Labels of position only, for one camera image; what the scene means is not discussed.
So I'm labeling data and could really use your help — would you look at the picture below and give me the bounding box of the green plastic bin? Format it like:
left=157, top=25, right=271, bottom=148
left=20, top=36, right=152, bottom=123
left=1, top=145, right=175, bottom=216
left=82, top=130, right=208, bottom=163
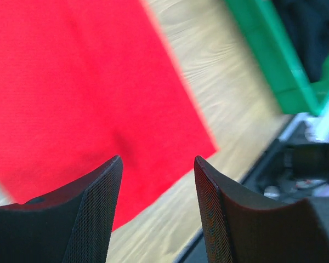
left=225, top=1, right=329, bottom=116

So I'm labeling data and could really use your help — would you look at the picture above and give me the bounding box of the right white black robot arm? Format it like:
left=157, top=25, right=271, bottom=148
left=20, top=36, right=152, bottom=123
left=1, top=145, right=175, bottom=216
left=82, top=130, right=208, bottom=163
left=257, top=104, right=329, bottom=203

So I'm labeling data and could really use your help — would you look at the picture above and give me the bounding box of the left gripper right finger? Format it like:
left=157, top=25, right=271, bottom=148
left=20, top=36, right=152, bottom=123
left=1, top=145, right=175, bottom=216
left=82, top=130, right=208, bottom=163
left=194, top=156, right=329, bottom=262

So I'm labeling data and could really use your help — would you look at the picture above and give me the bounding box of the black shirt in bin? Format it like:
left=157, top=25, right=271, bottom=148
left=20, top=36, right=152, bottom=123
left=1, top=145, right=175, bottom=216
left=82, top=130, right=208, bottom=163
left=273, top=1, right=329, bottom=83

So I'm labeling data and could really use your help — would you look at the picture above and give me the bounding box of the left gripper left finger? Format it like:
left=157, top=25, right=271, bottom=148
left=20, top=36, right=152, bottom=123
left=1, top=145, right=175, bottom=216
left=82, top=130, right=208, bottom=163
left=0, top=156, right=123, bottom=262

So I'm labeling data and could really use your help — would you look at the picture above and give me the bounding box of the plain red t shirt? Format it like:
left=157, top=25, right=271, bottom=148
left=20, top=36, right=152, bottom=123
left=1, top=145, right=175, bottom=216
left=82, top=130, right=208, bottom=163
left=0, top=1, right=218, bottom=228

